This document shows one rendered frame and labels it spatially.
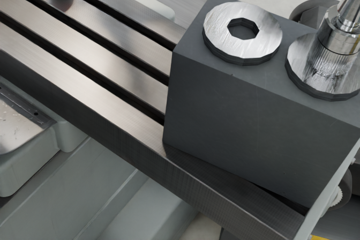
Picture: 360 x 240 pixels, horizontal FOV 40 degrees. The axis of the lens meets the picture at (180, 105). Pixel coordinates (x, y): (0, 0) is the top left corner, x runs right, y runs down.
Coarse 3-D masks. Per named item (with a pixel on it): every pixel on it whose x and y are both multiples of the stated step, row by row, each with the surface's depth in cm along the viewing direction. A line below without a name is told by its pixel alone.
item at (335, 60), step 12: (324, 36) 49; (312, 48) 52; (324, 48) 50; (336, 48) 49; (348, 48) 48; (312, 60) 52; (324, 60) 51; (336, 60) 50; (348, 60) 50; (324, 72) 52; (336, 72) 51
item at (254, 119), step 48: (192, 48) 54; (240, 48) 53; (288, 48) 56; (192, 96) 58; (240, 96) 54; (288, 96) 52; (336, 96) 51; (192, 144) 66; (240, 144) 61; (288, 144) 57; (336, 144) 53; (288, 192) 64
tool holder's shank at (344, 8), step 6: (342, 0) 47; (348, 0) 46; (354, 0) 45; (342, 6) 47; (348, 6) 46; (354, 6) 46; (342, 12) 47; (348, 12) 46; (354, 12) 46; (342, 18) 48; (348, 18) 47; (354, 18) 46; (348, 24) 47; (354, 24) 47
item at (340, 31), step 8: (336, 8) 49; (328, 16) 48; (336, 16) 48; (328, 24) 48; (336, 24) 48; (328, 32) 48; (336, 32) 47; (344, 32) 47; (352, 32) 47; (344, 40) 48; (352, 40) 47
